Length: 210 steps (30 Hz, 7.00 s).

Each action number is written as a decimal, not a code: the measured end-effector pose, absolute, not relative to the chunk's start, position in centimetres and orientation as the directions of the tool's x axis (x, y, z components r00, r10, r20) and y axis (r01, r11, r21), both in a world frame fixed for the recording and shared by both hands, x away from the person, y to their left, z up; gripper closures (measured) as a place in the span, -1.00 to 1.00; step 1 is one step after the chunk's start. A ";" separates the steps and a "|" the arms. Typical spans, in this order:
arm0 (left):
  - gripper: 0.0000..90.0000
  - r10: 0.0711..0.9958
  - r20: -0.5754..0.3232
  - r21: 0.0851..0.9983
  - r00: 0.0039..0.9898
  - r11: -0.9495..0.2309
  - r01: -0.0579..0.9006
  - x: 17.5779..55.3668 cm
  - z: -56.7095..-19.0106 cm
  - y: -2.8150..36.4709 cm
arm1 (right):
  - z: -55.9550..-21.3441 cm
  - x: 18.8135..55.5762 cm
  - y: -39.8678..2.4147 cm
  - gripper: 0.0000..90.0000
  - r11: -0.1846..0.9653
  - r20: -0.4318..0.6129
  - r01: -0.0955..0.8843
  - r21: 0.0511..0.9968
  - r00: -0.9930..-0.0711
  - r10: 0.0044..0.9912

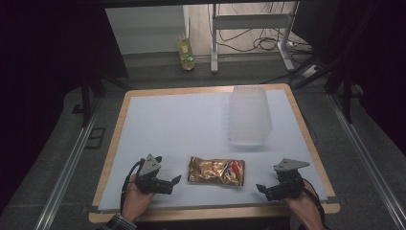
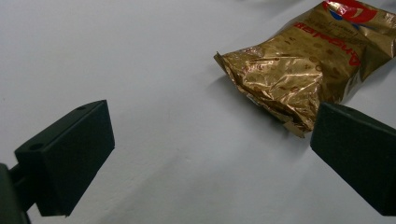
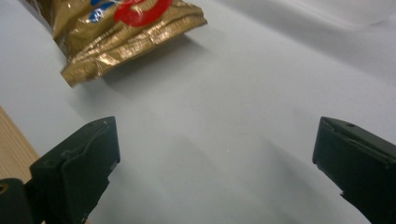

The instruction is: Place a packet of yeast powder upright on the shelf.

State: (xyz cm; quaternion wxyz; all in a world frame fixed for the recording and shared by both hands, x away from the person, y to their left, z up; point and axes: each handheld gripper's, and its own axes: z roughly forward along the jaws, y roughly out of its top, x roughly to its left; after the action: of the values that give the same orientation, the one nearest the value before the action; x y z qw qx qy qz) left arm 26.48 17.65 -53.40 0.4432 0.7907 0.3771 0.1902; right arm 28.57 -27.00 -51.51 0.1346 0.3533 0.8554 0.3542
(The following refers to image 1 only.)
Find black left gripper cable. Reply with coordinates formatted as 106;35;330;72
120;158;147;216

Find white table mat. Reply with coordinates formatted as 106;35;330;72
97;88;329;212

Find person's right hand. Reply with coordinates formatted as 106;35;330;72
282;180;322;224

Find person's left hand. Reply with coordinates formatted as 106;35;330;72
121;183;155;223

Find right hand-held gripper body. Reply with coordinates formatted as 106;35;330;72
267;157;311;202

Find translucent white plastic basket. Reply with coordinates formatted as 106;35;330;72
225;85;273;148

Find yellow drink bottle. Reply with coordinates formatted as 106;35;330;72
177;31;196;72

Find black floor cables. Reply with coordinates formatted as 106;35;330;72
207;2;315;84

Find white power strip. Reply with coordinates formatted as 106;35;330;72
303;64;320;79

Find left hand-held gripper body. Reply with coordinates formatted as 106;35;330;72
134;153;174;196

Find dark curtain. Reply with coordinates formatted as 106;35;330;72
291;0;406;157
0;0;130;209

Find gold foil snack bag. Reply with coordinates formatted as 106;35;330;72
187;155;246;188

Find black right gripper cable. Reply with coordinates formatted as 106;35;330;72
301;178;327;229

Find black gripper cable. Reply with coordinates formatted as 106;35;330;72
120;158;147;216
301;178;327;229

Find aluminium floor rail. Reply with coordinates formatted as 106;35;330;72
33;99;103;230
327;93;406;230

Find black metal stand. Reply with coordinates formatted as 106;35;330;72
291;57;365;125
71;71;132;128

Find white metal desk frame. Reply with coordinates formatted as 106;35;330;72
210;1;301;75

